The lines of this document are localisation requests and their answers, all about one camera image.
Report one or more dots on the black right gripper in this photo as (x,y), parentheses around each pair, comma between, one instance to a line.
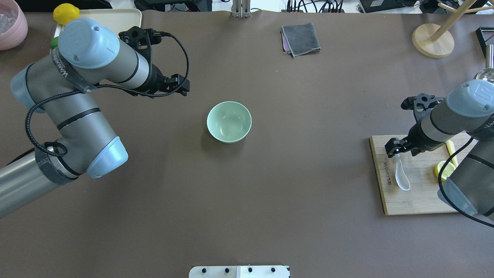
(415,136)

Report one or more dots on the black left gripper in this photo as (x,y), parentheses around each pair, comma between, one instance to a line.
(154,80)

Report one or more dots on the white ceramic spoon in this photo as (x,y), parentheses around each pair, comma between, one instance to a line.
(400,176)

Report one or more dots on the mint green bowl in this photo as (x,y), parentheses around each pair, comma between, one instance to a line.
(229,122)

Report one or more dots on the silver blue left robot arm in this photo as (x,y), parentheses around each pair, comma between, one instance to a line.
(69,133)

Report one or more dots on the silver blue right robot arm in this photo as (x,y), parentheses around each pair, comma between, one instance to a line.
(468,108)

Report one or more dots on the pink bowl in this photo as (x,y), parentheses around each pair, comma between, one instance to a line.
(14,27)

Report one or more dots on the yellow plastic knife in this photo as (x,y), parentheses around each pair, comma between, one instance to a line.
(451,150)

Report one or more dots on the halved lemon slice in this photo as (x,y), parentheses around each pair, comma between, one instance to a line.
(444,170)

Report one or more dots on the wooden cutting board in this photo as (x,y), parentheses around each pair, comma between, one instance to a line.
(422,197)

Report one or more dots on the beige rabbit serving tray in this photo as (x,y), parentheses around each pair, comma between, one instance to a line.
(116,20)

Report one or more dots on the metal scoop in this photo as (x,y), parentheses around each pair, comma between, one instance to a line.
(487,74)

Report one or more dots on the wooden mug tree stand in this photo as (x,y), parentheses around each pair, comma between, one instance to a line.
(435,41)

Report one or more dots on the green lime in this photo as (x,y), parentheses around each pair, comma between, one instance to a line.
(54,43)

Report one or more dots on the yellow lemon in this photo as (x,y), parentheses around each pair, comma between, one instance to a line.
(66,12)

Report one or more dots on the grey folded cloth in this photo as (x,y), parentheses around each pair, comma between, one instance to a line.
(298,40)

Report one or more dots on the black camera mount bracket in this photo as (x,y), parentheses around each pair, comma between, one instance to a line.
(420,104)

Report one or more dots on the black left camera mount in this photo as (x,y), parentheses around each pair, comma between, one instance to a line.
(141,40)

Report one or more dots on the aluminium frame post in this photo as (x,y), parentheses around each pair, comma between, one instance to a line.
(241,8)

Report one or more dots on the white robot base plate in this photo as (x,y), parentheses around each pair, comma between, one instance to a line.
(241,271)

